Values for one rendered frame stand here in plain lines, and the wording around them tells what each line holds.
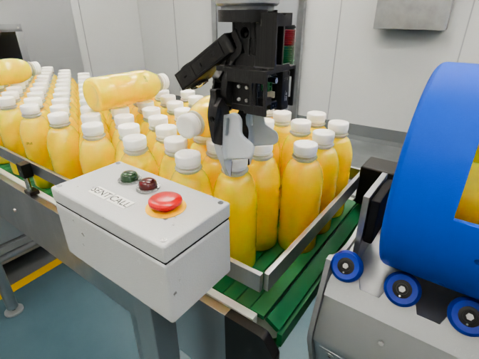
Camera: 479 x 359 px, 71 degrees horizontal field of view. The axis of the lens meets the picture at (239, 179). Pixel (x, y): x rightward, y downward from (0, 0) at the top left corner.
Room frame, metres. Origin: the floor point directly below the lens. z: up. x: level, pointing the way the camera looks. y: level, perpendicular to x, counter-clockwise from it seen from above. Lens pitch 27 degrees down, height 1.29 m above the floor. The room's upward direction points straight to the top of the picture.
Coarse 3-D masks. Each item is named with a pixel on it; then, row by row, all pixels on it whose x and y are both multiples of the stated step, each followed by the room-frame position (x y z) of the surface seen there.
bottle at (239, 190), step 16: (224, 176) 0.45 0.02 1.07; (240, 176) 0.44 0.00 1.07; (224, 192) 0.43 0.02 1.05; (240, 192) 0.43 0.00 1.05; (256, 192) 0.45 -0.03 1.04; (240, 208) 0.42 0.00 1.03; (256, 208) 0.44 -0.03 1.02; (240, 224) 0.42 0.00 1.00; (256, 224) 0.45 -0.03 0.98; (240, 240) 0.42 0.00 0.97; (256, 240) 0.45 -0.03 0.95; (240, 256) 0.42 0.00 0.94
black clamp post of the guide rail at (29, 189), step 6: (18, 162) 0.70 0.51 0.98; (24, 162) 0.70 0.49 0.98; (18, 168) 0.69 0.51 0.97; (24, 168) 0.69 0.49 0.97; (30, 168) 0.70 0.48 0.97; (24, 174) 0.69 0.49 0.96; (30, 174) 0.70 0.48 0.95; (24, 180) 0.69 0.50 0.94; (30, 186) 0.70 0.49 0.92; (30, 192) 0.69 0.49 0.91; (36, 192) 0.69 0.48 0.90
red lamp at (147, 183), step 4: (140, 180) 0.35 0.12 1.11; (144, 180) 0.35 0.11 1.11; (148, 180) 0.35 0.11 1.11; (152, 180) 0.35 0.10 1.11; (140, 184) 0.35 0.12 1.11; (144, 184) 0.34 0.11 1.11; (148, 184) 0.34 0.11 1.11; (152, 184) 0.35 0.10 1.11; (156, 184) 0.35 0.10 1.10; (140, 188) 0.34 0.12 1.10; (144, 188) 0.34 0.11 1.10; (148, 188) 0.34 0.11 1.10; (152, 188) 0.34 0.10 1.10
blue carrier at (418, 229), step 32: (448, 64) 0.41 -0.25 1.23; (448, 96) 0.35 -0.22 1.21; (416, 128) 0.34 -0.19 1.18; (448, 128) 0.32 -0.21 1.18; (416, 160) 0.32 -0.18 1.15; (448, 160) 0.30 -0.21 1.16; (416, 192) 0.30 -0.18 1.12; (448, 192) 0.29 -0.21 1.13; (384, 224) 0.32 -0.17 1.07; (416, 224) 0.30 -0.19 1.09; (448, 224) 0.28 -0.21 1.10; (384, 256) 0.33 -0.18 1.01; (416, 256) 0.30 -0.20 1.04; (448, 256) 0.28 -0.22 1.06
